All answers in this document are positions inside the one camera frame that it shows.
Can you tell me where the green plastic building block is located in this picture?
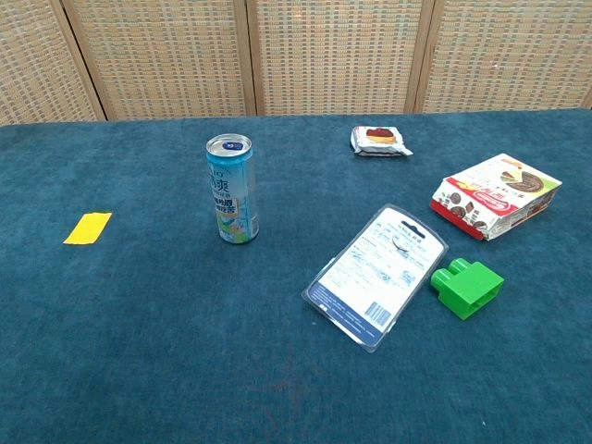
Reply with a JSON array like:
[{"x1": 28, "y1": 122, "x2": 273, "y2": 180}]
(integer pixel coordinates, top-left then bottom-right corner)
[{"x1": 430, "y1": 257, "x2": 505, "y2": 321}]

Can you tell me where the blue carpet table cover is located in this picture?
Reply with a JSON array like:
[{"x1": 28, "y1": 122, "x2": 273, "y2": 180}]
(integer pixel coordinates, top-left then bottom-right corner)
[{"x1": 0, "y1": 108, "x2": 592, "y2": 444}]

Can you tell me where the yellow sticky note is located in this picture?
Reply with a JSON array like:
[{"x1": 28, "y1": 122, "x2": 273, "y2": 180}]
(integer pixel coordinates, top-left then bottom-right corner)
[{"x1": 63, "y1": 212, "x2": 113, "y2": 245}]

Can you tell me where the light blue drink can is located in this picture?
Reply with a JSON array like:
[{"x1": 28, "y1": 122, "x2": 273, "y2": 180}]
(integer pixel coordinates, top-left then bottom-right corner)
[{"x1": 205, "y1": 133, "x2": 261, "y2": 245}]

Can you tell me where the clear blister pack with card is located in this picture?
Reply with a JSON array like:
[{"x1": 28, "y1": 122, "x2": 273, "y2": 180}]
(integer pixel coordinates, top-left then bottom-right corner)
[{"x1": 302, "y1": 203, "x2": 450, "y2": 354}]

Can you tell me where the red white cookie box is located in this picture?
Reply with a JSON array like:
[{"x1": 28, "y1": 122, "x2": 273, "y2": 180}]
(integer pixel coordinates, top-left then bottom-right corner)
[{"x1": 429, "y1": 153, "x2": 563, "y2": 242}]

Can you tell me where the wrapped cake snack packet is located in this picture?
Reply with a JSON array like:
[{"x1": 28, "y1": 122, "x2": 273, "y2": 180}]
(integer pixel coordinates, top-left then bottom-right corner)
[{"x1": 350, "y1": 125, "x2": 414, "y2": 159}]

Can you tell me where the woven bamboo folding screen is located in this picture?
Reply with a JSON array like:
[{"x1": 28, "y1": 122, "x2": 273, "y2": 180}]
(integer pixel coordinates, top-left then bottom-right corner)
[{"x1": 0, "y1": 0, "x2": 592, "y2": 127}]

